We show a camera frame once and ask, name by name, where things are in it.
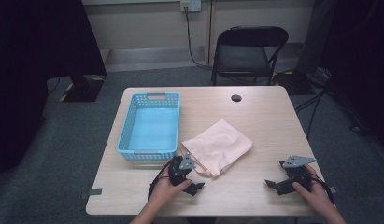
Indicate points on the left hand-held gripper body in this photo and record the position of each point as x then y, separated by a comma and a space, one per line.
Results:
175, 174

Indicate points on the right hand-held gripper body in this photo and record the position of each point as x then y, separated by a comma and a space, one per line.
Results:
297, 177

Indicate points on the pink cloth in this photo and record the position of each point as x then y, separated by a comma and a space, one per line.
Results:
217, 146

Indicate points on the blue plastic basket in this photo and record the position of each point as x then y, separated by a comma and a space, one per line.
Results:
152, 130

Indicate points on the person's left hand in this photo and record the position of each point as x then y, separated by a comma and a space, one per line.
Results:
166, 193

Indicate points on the person's right hand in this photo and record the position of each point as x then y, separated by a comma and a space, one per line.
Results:
319, 196

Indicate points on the grey tape piece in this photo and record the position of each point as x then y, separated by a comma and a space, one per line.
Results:
95, 191
333, 189

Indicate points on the black tripod legs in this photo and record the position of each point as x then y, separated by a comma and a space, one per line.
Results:
314, 109

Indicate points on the black table grommet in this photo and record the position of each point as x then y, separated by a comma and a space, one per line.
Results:
236, 98

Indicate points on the black floor plate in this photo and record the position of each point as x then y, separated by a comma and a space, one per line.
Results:
294, 82

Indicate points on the black stand base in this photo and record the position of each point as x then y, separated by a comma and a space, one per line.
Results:
83, 88

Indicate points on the black folding chair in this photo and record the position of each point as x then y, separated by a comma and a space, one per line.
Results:
245, 57

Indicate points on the black curtain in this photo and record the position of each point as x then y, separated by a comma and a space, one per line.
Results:
31, 62
361, 62

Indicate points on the white wall outlet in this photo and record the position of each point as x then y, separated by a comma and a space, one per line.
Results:
190, 5

